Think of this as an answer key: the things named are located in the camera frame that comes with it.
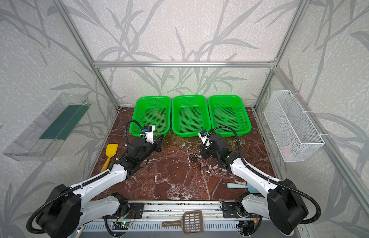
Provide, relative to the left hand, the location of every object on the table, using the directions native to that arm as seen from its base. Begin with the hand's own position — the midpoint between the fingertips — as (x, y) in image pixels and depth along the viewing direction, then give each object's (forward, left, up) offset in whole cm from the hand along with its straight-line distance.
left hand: (165, 131), depth 81 cm
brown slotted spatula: (-40, -16, -18) cm, 47 cm away
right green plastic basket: (+35, -44, -21) cm, 60 cm away
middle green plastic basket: (+29, -13, -21) cm, 38 cm away
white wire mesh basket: (-13, -58, +16) cm, 62 cm away
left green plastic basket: (+36, +23, -15) cm, 45 cm away
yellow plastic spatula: (-2, +38, -20) cm, 43 cm away
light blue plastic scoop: (-23, -42, -19) cm, 52 cm away
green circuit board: (-41, +16, -19) cm, 48 cm away
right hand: (-2, -20, -6) cm, 21 cm away
